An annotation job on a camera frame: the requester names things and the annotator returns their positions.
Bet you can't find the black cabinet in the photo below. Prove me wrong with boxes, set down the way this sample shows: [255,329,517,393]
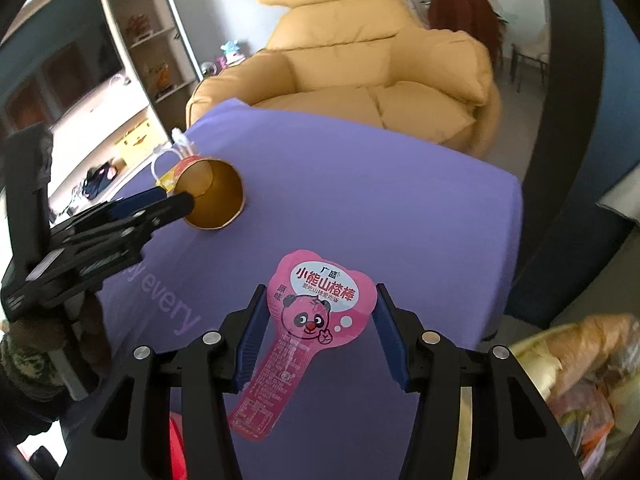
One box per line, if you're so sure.
[519,0,619,187]

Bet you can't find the blue padded panel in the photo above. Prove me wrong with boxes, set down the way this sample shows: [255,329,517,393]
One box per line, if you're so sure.
[597,0,640,181]

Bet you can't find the yellow cardboard box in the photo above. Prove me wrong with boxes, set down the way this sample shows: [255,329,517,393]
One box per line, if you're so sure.
[115,116,169,167]

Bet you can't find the white plastic handled cup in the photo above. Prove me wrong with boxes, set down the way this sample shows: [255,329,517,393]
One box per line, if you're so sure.
[151,129,202,194]

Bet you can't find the beige dining chair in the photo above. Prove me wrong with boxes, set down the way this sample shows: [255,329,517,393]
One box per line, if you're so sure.
[510,35,549,94]

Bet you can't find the red plastic object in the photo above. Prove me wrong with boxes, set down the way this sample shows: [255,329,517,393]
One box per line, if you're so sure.
[169,412,194,480]

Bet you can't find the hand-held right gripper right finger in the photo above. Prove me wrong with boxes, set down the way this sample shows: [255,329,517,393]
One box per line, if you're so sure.
[375,283,587,480]

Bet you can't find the yellow leather armchair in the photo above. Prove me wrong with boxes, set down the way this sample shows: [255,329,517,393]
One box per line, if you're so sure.
[185,0,504,162]

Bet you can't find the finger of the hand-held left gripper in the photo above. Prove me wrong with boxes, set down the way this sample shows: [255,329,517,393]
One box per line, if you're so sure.
[49,192,197,257]
[49,186,174,242]

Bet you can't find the red paper cup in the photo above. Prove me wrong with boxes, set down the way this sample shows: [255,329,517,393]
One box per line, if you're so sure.
[170,156,246,231]

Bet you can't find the dark red coat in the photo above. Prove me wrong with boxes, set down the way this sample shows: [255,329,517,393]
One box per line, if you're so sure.
[427,0,504,69]

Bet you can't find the person's left hand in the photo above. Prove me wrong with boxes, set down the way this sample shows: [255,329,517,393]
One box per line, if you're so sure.
[7,290,114,378]

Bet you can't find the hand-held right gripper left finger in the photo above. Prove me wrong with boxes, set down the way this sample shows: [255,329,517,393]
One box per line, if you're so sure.
[54,284,269,480]

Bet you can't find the pink panda wrapper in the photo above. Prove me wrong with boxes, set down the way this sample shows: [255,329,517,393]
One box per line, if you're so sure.
[227,249,380,442]

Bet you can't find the purple cloth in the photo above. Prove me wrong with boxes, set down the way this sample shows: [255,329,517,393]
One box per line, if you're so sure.
[65,99,524,480]

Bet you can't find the wall television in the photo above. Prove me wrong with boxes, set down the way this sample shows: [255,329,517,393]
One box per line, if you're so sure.
[0,24,127,128]

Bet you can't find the white display shelf unit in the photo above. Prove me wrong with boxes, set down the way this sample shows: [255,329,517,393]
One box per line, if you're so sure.
[94,0,202,107]

